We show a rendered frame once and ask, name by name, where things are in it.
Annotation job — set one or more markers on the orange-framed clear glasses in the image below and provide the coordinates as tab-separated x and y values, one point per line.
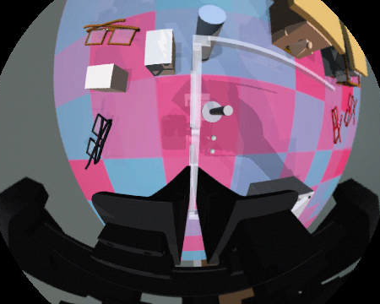
120	35

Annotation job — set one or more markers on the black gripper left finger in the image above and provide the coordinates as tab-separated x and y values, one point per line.
164	211

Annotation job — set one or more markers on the red-framed glasses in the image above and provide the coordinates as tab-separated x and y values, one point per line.
336	130

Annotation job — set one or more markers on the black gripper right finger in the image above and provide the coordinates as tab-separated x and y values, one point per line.
219	210

